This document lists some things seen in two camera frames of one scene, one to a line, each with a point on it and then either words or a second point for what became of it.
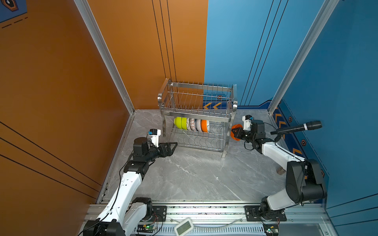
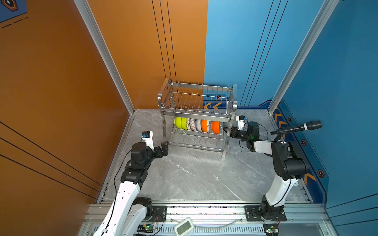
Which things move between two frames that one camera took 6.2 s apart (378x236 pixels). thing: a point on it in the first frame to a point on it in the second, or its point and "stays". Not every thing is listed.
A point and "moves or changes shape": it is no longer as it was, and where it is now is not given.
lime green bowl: x=177 y=122 stays
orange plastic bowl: x=237 y=126 moves or changes shape
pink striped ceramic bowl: x=198 y=125 stays
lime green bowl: x=184 y=123 stays
